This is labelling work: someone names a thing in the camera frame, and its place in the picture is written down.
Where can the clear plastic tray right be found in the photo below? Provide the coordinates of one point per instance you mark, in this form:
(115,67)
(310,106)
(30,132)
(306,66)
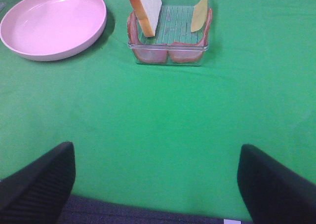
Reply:
(174,24)

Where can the yellow cheese slice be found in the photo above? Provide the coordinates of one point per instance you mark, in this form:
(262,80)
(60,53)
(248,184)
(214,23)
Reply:
(199,15)

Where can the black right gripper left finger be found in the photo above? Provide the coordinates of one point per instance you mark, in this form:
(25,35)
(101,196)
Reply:
(37,193)

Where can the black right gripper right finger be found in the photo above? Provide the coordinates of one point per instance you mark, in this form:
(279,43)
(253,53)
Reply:
(272,193)

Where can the bacon strip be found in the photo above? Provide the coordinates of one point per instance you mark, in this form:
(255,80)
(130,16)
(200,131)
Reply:
(144,55)
(192,52)

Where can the pink round plate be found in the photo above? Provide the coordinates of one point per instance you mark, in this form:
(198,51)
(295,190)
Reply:
(51,30)

